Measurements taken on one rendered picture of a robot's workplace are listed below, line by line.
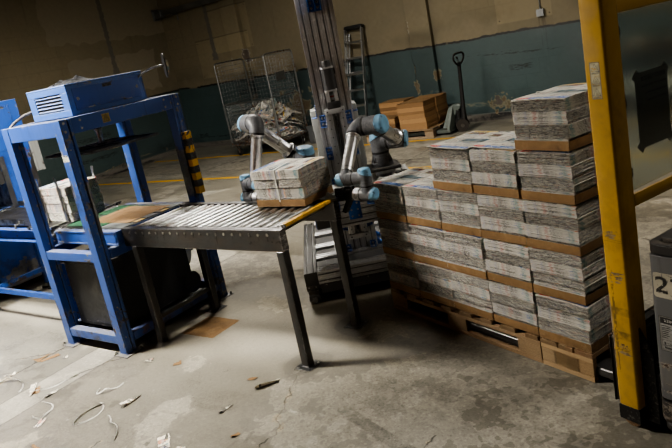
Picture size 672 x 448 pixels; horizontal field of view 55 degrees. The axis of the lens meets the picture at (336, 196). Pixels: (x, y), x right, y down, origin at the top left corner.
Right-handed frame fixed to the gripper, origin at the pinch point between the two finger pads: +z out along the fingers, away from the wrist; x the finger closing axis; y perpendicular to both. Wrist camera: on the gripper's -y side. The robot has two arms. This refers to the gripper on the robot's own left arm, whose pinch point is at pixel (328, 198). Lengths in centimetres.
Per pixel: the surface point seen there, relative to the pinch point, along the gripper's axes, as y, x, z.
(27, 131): 73, 82, 160
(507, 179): 14, 24, -123
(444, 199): 0, 6, -81
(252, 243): -6, 62, 9
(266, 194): 10.1, 22.0, 28.2
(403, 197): -2.6, -6.9, -48.2
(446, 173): 14, 8, -85
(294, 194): 9.5, 22.0, 6.5
